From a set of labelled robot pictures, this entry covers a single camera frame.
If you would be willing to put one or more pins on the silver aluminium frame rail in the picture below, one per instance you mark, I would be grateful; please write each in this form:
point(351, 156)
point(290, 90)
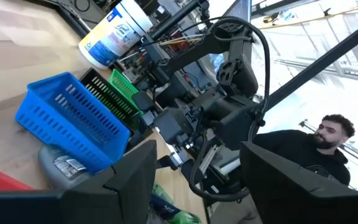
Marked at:
point(210, 158)

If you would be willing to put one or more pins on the black round tube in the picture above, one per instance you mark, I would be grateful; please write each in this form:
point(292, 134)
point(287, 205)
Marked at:
point(172, 20)

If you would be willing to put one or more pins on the green slotted plastic basket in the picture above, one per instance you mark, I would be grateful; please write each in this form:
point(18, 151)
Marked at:
point(123, 85)

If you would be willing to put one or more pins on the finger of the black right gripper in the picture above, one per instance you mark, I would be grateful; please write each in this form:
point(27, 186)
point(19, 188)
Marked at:
point(169, 161)
point(142, 101)

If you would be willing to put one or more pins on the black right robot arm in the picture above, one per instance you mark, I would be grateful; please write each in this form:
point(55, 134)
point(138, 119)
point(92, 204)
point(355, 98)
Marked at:
point(238, 77)

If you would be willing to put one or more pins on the black slotted plastic basket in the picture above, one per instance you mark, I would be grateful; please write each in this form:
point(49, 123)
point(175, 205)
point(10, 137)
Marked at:
point(113, 99)

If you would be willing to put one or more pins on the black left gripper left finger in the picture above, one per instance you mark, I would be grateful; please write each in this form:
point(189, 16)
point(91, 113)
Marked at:
point(98, 199)

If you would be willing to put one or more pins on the person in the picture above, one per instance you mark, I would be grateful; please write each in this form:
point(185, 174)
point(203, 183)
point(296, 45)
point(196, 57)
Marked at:
point(291, 149)

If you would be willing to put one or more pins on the blue slotted plastic basket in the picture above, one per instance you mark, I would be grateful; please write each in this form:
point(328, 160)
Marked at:
point(73, 124)

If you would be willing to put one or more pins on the grey bottle with label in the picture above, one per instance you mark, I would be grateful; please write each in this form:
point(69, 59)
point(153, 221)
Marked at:
point(57, 174)

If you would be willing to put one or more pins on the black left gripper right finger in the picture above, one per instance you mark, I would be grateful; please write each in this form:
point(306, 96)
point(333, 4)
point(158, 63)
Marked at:
point(297, 202)

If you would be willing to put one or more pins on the green plastic toiletry bottle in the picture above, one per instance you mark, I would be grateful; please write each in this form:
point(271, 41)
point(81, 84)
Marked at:
point(185, 217)
point(162, 193)

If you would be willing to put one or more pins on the white wipes canister blue label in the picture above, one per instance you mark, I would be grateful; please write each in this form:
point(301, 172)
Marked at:
point(113, 34)

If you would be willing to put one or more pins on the black diagonal frame bar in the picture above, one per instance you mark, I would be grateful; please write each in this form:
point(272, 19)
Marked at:
point(322, 62)

